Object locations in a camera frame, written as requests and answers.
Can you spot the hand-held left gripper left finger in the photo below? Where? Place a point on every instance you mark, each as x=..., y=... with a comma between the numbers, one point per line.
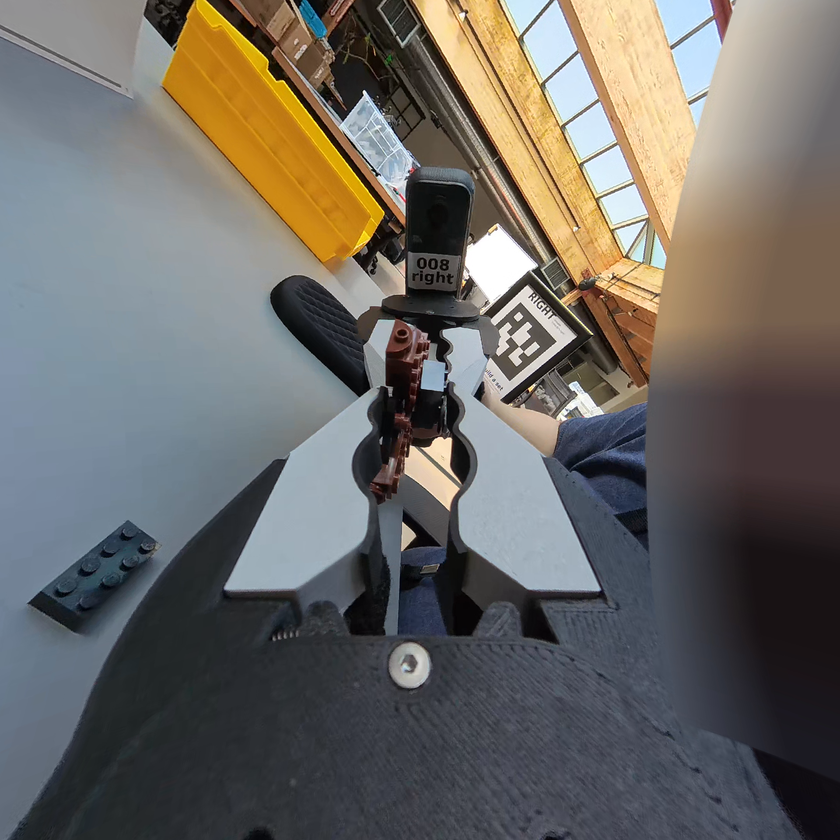
x=308, y=518

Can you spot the white light panel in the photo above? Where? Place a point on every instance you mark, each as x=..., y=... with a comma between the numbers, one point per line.
x=499, y=259

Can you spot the yellow plastic bin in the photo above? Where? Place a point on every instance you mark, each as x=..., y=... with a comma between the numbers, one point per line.
x=262, y=138

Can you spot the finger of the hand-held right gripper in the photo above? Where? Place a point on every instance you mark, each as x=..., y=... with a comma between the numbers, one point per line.
x=375, y=358
x=469, y=354

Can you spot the grey vent grille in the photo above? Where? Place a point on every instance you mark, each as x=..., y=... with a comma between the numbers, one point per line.
x=397, y=19

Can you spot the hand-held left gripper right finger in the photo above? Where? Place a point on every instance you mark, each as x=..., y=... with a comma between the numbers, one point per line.
x=525, y=518

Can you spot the skylight window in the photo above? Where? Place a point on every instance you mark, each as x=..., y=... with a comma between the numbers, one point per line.
x=610, y=144

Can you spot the person's right forearm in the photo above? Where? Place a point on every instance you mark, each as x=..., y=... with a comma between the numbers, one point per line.
x=590, y=446

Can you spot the brown and black brick assembly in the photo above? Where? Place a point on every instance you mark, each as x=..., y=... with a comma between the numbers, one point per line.
x=403, y=374

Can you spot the metal ventilation duct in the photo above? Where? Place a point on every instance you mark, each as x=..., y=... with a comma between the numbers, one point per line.
x=472, y=144

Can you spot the black round cushion pad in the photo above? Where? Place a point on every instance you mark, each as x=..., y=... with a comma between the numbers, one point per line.
x=321, y=328

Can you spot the grey desk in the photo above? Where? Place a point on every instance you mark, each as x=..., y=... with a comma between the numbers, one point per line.
x=131, y=328

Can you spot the clear plastic container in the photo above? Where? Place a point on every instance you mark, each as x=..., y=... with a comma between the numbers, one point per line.
x=377, y=141

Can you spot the framed black-white marker sign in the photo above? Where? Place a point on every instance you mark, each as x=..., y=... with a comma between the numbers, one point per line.
x=531, y=334

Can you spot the person's blue trousers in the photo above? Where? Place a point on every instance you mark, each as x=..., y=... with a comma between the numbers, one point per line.
x=423, y=590

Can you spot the cardboard box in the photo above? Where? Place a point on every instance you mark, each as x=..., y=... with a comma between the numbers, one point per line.
x=275, y=16

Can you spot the dark flat brick plate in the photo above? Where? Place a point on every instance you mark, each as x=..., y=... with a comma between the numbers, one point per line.
x=92, y=581

